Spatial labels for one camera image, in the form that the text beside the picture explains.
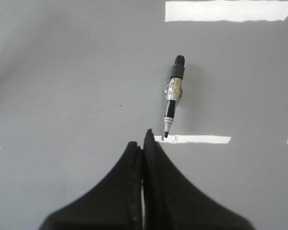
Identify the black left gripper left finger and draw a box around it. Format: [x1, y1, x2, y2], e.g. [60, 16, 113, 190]
[40, 142, 143, 230]

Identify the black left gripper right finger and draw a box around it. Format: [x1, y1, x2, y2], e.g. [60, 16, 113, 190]
[143, 129, 254, 230]

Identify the black whiteboard marker with tape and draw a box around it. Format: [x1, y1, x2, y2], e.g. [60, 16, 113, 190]
[164, 55, 185, 138]

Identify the white whiteboard with aluminium frame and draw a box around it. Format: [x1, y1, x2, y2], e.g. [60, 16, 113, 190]
[0, 0, 288, 230]

